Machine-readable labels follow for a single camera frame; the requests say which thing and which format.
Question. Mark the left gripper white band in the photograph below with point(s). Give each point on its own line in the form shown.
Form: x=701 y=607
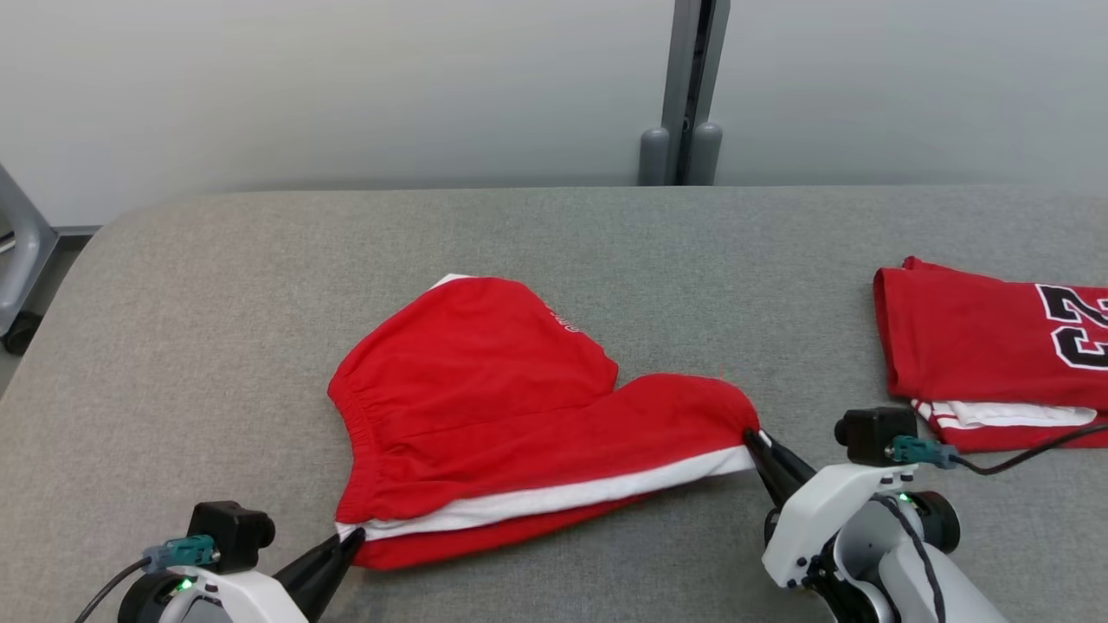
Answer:
x=234 y=601

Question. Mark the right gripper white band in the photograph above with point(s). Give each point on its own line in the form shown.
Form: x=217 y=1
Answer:
x=822 y=519

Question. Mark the red basketball jersey number 23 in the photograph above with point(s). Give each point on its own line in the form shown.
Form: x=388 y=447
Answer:
x=969 y=346

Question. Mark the red shorts with white stripe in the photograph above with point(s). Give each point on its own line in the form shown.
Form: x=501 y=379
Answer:
x=485 y=407

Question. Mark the black caster wheel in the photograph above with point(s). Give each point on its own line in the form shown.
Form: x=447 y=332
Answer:
x=22 y=333

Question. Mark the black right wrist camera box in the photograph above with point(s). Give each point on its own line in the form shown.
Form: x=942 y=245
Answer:
x=870 y=433

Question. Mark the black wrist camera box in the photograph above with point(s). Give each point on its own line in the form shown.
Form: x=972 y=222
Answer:
x=870 y=433
x=229 y=532

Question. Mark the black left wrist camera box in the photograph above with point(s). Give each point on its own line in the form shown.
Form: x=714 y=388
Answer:
x=229 y=532

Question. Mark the grey wall partition post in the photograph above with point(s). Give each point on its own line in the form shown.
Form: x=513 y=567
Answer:
x=688 y=86

